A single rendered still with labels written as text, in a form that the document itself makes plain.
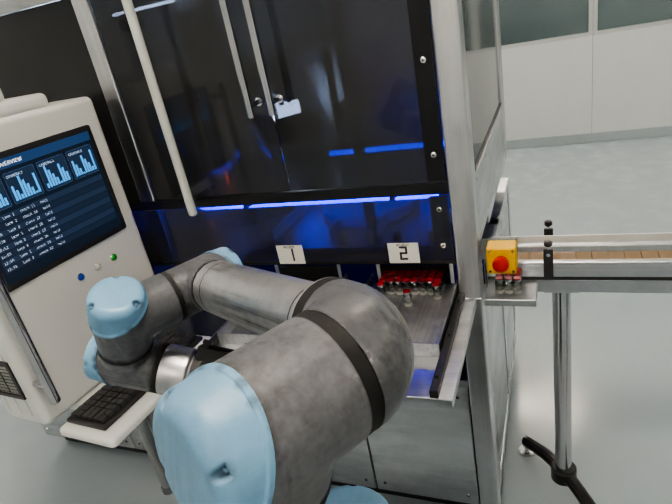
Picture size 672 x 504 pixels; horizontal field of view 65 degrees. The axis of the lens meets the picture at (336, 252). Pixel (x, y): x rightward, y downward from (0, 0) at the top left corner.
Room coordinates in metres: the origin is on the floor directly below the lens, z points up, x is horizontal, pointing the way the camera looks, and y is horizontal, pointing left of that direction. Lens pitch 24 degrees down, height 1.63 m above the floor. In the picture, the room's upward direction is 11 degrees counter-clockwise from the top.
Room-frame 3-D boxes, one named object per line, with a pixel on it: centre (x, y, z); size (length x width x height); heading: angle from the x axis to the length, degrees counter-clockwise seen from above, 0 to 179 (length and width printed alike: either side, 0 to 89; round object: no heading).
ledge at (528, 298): (1.24, -0.45, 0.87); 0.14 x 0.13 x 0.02; 155
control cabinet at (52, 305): (1.39, 0.78, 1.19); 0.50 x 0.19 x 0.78; 151
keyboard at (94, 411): (1.28, 0.61, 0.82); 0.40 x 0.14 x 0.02; 151
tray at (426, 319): (1.21, -0.14, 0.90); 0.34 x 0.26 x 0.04; 155
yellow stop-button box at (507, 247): (1.21, -0.42, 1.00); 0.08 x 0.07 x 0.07; 155
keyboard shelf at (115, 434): (1.29, 0.63, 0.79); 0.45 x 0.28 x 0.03; 151
